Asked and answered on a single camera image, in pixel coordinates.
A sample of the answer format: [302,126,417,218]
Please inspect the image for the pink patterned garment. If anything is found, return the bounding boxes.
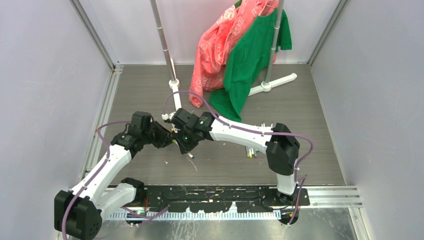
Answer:
[189,0,279,96]

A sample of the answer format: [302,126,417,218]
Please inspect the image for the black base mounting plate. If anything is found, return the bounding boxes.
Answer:
[126,185,311,224]

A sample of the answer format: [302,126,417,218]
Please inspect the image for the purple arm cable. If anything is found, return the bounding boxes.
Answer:
[61,121,170,240]
[162,90,315,227]

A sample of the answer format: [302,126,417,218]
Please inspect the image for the clothes rack pole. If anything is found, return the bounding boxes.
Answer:
[150,0,182,110]
[248,0,297,97]

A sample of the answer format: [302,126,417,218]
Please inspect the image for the right clothes rack pole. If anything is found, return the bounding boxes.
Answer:
[248,0,297,97]

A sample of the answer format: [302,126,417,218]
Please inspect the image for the left clothes rack pole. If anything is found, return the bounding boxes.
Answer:
[150,0,182,110]

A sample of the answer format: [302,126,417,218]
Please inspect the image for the perforated metal rail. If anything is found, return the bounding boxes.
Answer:
[106,209,281,221]

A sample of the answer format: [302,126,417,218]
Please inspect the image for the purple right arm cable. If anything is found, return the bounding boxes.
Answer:
[162,90,315,227]

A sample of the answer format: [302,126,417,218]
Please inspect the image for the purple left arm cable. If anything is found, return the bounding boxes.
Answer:
[61,121,170,240]

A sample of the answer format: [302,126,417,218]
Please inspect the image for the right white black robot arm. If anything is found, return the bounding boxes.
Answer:
[162,108,300,206]

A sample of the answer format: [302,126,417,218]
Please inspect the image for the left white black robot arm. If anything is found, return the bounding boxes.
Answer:
[54,111,173,240]

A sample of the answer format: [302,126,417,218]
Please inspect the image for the green t-shirt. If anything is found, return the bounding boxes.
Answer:
[209,9,278,122]

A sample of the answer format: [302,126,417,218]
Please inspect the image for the light green capped marker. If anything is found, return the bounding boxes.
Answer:
[187,152,195,159]

